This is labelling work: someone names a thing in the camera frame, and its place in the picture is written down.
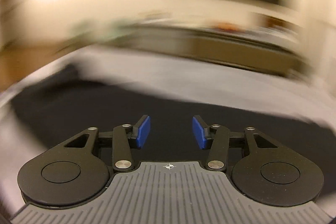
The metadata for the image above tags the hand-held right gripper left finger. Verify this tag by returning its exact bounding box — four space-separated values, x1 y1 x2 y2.
63 115 151 172

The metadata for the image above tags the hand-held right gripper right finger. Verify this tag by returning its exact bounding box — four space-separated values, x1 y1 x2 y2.
192 115 279 172

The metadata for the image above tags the black garment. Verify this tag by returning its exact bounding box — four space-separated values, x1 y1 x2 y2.
8 66 334 201

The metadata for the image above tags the grey brown sideboard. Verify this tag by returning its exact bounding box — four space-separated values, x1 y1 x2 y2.
113 22 303 75

